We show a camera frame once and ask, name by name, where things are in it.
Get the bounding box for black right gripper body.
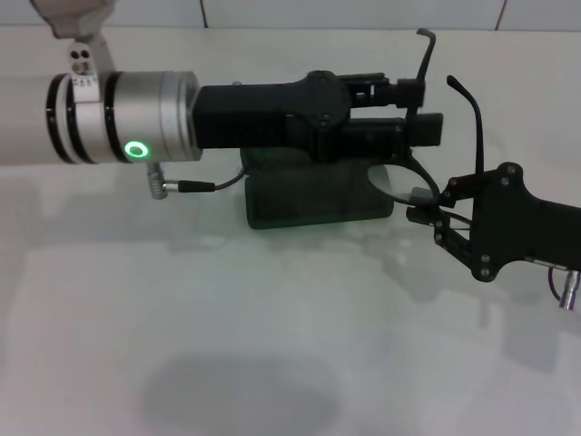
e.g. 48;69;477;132
467;162;581;283

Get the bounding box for green glasses case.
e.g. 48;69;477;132
240;147;396;232

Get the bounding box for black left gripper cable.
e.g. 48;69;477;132
146;163;249;197

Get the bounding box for black glasses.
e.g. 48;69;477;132
365;27;485;215

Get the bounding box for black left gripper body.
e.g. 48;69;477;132
195;71;353;163

